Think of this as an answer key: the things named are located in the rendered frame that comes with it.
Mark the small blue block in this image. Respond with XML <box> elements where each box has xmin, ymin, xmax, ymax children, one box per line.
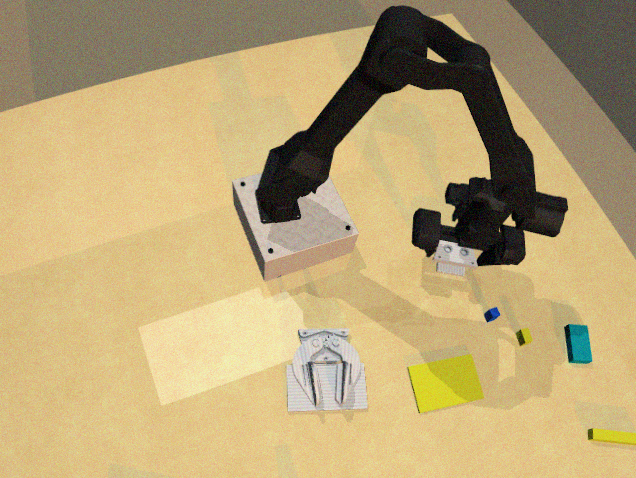
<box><xmin>484</xmin><ymin>307</ymin><xmax>501</xmax><ymax>322</ymax></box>

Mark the small yellow block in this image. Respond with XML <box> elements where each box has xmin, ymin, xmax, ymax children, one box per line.
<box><xmin>516</xmin><ymin>327</ymin><xmax>533</xmax><ymax>346</ymax></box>

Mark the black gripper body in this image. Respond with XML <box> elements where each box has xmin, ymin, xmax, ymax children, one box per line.
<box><xmin>411</xmin><ymin>199</ymin><xmax>526</xmax><ymax>265</ymax></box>

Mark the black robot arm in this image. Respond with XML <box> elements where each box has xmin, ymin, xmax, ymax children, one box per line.
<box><xmin>255</xmin><ymin>5</ymin><xmax>568</xmax><ymax>237</ymax></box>

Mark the teal rectangular block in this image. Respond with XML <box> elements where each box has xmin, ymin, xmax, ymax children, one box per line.
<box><xmin>564</xmin><ymin>324</ymin><xmax>592</xmax><ymax>364</ymax></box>

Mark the yellow flat bar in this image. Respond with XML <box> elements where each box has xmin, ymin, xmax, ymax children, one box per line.
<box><xmin>587</xmin><ymin>428</ymin><xmax>636</xmax><ymax>445</ymax></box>

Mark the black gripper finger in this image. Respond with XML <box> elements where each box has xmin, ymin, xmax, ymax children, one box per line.
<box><xmin>419</xmin><ymin>247</ymin><xmax>436</xmax><ymax>258</ymax></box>
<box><xmin>476</xmin><ymin>245</ymin><xmax>510</xmax><ymax>266</ymax></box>

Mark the yellow flat rectangular plate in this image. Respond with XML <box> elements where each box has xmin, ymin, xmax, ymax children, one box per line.
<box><xmin>407</xmin><ymin>354</ymin><xmax>484</xmax><ymax>413</ymax></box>

